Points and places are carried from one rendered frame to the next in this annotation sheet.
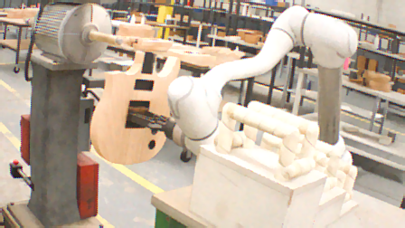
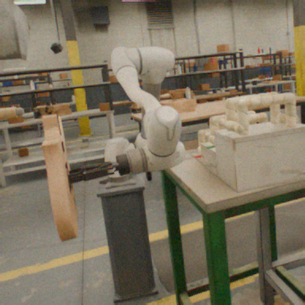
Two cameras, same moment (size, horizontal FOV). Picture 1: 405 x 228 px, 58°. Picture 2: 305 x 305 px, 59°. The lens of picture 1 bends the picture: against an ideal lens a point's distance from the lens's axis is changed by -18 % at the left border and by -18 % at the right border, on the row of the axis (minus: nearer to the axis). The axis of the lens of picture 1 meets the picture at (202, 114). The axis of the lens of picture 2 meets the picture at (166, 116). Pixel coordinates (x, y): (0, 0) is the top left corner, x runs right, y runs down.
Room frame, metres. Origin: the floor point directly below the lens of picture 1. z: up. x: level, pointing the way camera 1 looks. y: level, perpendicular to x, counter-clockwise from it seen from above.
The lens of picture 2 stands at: (0.65, 0.75, 1.30)
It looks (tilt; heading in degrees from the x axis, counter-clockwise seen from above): 8 degrees down; 304
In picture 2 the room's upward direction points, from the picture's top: 6 degrees counter-clockwise
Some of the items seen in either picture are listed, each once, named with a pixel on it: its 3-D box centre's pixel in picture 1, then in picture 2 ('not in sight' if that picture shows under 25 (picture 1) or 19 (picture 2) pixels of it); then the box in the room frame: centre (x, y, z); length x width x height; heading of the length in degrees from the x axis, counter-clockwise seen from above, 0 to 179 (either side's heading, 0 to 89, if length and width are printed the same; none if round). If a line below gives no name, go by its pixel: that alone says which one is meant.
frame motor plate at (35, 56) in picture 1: (58, 59); not in sight; (1.77, 0.69, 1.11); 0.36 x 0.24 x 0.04; 49
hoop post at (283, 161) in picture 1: (287, 156); (290, 112); (0.79, -0.18, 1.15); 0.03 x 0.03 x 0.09
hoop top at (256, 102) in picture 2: (259, 121); (266, 101); (0.85, -0.12, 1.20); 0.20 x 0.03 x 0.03; 46
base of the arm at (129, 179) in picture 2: not in sight; (117, 178); (1.83, -0.40, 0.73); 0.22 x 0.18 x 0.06; 42
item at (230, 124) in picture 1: (226, 130); (242, 119); (0.91, -0.06, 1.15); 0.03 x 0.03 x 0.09
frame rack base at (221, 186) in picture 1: (256, 195); (261, 152); (0.89, -0.15, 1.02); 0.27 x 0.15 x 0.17; 47
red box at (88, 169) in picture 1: (78, 177); not in sight; (1.90, 0.58, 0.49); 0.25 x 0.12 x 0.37; 49
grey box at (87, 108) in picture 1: (80, 93); not in sight; (1.89, 0.59, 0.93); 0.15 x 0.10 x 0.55; 49
